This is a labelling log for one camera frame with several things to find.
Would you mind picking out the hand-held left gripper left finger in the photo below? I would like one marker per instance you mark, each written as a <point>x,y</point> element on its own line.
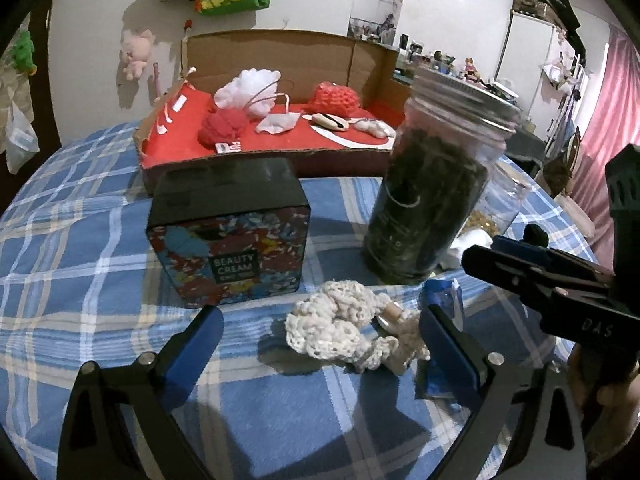
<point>195,355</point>

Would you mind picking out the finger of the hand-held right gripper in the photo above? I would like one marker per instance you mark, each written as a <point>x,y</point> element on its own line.
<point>520,249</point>
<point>500,266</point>

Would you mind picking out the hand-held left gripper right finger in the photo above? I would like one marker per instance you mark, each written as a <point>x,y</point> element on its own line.
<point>447,360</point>

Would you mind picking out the small white soft pad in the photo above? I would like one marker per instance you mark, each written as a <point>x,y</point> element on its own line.
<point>472,237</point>

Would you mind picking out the blue tube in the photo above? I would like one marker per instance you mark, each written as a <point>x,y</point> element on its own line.
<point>442,300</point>

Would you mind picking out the cream crochet scrunchie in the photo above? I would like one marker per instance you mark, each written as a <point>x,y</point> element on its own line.
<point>330,325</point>

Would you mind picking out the small white bone-shaped item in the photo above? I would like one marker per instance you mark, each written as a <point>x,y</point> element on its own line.
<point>227,147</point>

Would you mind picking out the red-lined cardboard box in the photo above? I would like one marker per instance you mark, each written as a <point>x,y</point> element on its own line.
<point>280,147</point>

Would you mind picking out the beige powder puff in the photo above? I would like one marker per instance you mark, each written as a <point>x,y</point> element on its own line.
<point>325,119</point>

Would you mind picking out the red crochet pouch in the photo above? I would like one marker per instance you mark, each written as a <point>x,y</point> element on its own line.
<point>222,127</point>

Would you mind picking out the white soft cloth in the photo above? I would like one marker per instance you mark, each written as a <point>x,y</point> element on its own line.
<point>277,124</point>

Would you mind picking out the person's right hand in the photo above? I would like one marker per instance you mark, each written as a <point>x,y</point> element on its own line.
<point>617,407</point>

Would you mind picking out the small wooden-lid glass jar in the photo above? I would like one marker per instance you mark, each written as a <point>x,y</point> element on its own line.
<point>505,200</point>

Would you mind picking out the blue checked tablecloth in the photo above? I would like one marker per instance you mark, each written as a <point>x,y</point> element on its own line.
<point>100,310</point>

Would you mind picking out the tall dark-filled glass jar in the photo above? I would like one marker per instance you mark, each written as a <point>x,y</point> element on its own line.
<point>425,185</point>

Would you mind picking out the pink curtain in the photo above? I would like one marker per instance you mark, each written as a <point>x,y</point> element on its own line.
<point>610,125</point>

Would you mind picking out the black floral tin box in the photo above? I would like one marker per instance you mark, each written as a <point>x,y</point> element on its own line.
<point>225,185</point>

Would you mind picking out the white refrigerator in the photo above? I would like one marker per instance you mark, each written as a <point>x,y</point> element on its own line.
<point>530,60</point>

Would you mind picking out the row of cosmetic bottles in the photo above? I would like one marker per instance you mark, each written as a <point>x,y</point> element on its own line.
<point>440,60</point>

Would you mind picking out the black clothing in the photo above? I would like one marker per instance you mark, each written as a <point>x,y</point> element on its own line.
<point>567,20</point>

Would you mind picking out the red crochet bag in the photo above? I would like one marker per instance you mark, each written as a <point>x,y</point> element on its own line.
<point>332,100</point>

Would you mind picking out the patterned bag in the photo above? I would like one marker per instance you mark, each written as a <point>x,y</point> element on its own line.
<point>530,5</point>

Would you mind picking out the white bath pouf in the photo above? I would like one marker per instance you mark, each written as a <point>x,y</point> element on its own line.
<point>245,87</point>

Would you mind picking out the clear plastic bag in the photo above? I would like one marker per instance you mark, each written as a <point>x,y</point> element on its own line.
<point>17,140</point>

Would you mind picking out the pink pig plush toy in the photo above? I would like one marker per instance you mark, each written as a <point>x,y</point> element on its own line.
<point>136,50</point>

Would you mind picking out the green plush toy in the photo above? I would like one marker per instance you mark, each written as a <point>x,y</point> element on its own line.
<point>22,52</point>

